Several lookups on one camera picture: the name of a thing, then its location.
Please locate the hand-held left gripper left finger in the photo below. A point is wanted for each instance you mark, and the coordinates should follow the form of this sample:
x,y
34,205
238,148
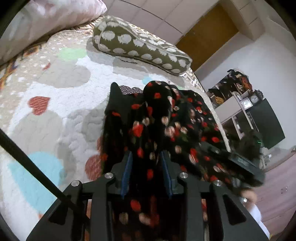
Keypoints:
x,y
126,176

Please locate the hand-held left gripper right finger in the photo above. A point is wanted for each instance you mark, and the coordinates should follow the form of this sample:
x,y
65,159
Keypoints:
x,y
167,176

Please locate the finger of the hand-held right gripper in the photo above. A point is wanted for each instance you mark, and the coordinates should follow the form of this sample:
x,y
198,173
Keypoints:
x,y
215,150

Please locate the black floral robe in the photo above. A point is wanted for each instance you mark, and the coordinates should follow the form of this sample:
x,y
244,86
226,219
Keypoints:
x,y
157,111

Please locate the person's right hand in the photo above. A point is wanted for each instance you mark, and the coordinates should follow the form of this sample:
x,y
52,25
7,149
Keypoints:
x,y
249,197

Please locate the white shelf unit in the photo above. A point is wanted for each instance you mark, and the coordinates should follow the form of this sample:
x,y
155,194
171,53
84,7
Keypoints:
x,y
231,111

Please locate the black television screen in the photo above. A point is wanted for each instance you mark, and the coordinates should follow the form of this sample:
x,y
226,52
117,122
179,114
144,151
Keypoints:
x,y
268,122

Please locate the small desk clock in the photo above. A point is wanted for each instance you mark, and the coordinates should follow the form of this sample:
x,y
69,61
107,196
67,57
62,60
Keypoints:
x,y
254,99

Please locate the quilted patterned bedspread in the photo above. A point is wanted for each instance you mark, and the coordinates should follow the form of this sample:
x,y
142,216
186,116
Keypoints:
x,y
57,104

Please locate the wooden door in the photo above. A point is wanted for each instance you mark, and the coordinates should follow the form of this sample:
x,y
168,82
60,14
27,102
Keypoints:
x,y
208,37

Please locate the green bolster pillow white pattern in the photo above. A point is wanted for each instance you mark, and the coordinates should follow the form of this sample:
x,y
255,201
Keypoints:
x,y
143,46

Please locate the white wardrobe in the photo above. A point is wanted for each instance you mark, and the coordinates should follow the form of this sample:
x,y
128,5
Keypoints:
x,y
180,16

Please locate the pink patterned pillow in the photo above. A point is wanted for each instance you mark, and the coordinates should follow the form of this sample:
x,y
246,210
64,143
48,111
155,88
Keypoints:
x,y
46,20

